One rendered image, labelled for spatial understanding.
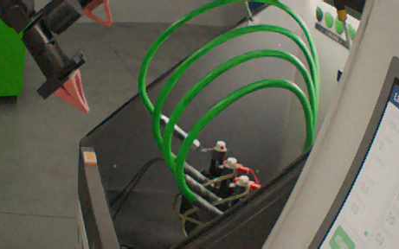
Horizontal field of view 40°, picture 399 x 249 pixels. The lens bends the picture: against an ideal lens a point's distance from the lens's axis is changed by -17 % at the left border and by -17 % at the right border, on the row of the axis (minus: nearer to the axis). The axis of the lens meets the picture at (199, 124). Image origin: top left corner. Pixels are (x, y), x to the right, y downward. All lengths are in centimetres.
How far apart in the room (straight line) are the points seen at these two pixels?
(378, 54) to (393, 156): 18
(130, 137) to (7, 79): 307
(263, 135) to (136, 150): 33
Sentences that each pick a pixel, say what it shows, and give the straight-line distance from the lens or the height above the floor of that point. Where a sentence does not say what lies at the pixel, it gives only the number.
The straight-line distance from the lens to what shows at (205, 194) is 116.
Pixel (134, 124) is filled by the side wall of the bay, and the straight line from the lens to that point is 160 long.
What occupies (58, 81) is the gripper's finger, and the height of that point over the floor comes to 126.
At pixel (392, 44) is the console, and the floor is 146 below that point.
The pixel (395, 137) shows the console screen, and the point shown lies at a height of 135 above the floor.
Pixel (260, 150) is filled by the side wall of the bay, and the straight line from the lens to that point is 171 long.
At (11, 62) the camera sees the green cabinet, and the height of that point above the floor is 36.
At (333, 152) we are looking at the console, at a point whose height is 127.
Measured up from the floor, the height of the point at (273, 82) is 131.
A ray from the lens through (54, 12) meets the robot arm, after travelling 106.
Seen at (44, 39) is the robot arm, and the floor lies 133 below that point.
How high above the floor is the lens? 157
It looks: 20 degrees down
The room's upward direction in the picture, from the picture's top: 9 degrees clockwise
